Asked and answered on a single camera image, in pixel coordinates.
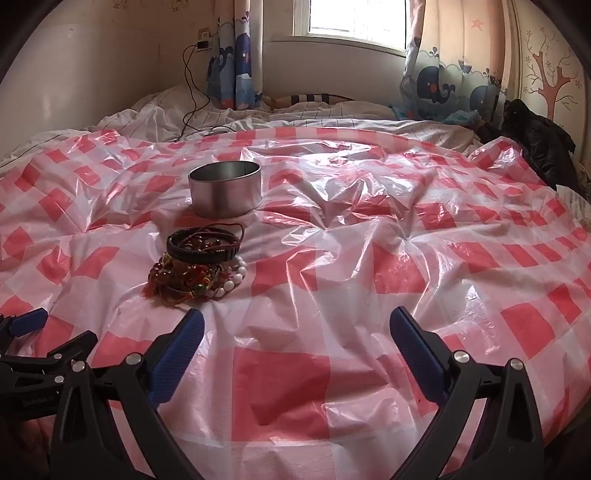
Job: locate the right whale print curtain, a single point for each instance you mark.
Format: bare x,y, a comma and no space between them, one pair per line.
456,62

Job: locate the white striped duvet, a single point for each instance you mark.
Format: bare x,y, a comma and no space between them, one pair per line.
174,112

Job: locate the red white checkered plastic sheet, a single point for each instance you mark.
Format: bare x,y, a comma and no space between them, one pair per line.
298,376

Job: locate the wall charger plug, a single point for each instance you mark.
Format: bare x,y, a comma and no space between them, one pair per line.
204,40

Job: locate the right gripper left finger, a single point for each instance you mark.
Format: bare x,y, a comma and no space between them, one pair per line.
86,443

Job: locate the striped pillow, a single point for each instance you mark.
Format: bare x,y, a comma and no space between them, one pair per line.
291,100

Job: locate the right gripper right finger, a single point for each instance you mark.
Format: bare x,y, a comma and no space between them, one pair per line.
508,443

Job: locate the window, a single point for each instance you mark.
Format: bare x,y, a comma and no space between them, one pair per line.
375,22

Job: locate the round silver metal tin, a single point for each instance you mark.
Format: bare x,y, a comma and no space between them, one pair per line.
227,189

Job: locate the whale print curtain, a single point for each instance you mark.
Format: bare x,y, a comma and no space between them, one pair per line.
235,72
456,62

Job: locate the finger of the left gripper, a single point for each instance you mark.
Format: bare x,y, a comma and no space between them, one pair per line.
15,326
75,349

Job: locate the black jacket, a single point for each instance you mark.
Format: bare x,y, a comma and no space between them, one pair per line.
547,147

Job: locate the left whale print curtain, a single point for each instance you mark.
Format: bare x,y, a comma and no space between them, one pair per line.
235,72

